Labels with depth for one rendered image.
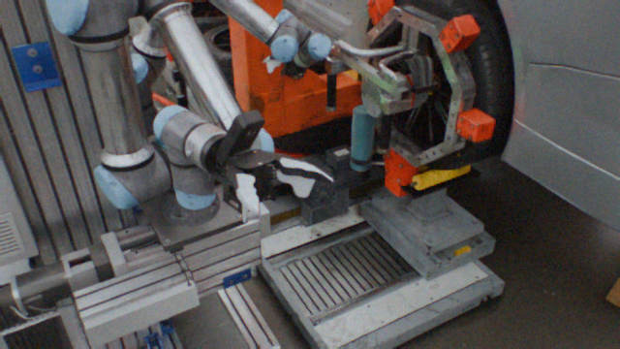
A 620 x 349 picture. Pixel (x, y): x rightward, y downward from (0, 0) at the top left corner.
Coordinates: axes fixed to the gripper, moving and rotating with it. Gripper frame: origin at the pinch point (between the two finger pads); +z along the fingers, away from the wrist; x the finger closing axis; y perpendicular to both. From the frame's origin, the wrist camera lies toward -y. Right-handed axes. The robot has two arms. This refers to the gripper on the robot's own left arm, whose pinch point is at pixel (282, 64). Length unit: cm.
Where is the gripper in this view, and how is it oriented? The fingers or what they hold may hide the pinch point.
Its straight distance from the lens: 204.1
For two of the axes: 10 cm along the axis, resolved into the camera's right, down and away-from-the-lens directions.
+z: -4.1, 0.3, 9.1
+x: 9.1, 1.1, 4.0
